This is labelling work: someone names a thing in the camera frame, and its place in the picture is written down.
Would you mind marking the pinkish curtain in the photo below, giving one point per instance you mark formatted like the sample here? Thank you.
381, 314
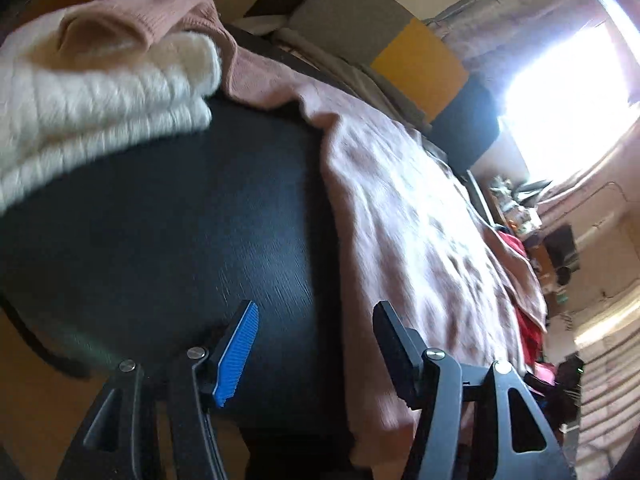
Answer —
480, 30

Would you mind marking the dark box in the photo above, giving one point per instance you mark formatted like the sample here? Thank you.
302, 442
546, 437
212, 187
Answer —
561, 245

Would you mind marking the grey yellow navy chair back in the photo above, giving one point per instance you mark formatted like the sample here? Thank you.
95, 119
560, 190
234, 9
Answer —
415, 60

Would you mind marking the pink knit sweater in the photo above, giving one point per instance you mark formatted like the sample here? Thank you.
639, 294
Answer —
410, 220

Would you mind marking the red knit sweater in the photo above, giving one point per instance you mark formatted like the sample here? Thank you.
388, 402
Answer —
526, 320

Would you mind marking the pile of small desk items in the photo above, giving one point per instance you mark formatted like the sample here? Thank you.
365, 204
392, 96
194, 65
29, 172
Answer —
515, 205

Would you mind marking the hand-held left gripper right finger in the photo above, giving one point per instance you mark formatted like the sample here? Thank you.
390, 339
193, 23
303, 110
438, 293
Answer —
395, 350

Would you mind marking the white ribbed knit sweater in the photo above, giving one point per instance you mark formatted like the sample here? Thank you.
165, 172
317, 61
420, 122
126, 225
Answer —
100, 105

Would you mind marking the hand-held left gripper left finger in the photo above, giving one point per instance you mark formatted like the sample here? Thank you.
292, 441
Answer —
238, 352

